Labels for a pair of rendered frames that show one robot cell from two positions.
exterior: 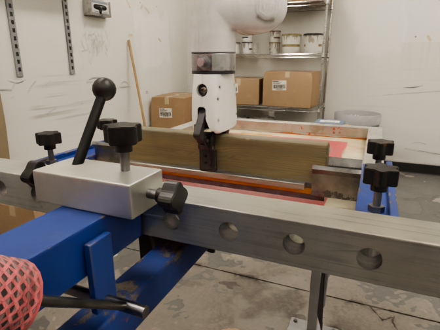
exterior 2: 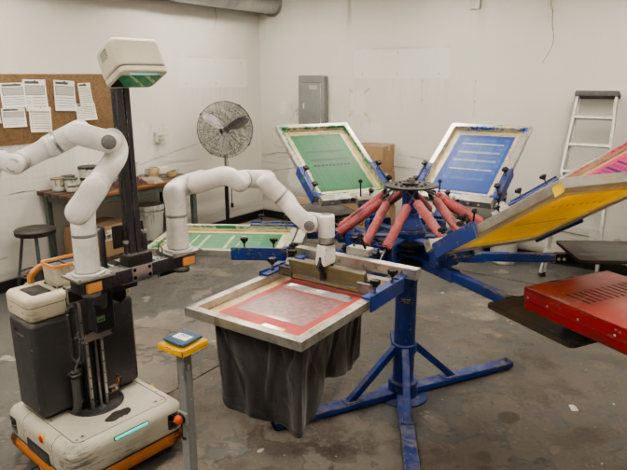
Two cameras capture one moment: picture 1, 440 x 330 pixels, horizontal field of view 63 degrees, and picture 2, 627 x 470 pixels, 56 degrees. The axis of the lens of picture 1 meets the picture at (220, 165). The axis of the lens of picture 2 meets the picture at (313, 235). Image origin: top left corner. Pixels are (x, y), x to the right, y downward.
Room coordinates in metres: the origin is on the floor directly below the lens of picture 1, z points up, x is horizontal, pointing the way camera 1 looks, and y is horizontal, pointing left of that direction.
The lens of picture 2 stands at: (3.15, 0.48, 1.88)
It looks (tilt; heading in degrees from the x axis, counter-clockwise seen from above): 15 degrees down; 192
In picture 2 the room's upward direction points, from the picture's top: straight up
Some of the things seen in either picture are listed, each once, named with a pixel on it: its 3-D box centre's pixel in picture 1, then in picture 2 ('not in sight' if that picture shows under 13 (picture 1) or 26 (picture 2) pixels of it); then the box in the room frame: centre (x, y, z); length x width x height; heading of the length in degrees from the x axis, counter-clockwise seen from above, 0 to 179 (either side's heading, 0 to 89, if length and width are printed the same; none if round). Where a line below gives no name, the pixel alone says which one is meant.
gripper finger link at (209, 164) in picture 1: (205, 154); not in sight; (0.61, 0.03, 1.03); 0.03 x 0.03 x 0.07; 67
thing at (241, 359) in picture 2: not in sight; (257, 374); (1.10, -0.18, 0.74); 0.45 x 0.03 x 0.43; 67
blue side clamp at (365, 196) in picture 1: (374, 207); (283, 270); (0.50, -0.23, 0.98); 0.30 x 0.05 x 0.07; 157
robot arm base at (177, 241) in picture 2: not in sight; (175, 232); (0.77, -0.65, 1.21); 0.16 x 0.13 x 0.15; 61
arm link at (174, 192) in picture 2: not in sight; (175, 198); (0.76, -0.64, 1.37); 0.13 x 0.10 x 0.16; 11
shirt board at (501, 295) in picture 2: not in sight; (487, 289); (0.39, 0.75, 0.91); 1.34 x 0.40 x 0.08; 37
